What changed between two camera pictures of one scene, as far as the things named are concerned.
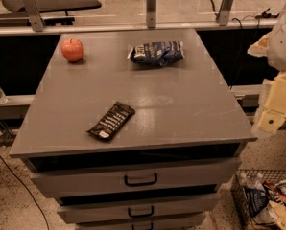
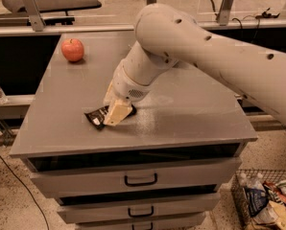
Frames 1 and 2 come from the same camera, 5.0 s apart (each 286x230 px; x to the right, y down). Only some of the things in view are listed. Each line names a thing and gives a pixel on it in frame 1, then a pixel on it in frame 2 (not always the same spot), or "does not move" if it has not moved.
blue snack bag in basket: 256,200 does not move
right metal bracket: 226,4 does not move
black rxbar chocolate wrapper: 112,122 to 98,116
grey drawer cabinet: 131,129 does not move
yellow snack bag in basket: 277,216 does not move
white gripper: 284,47 to 126,87
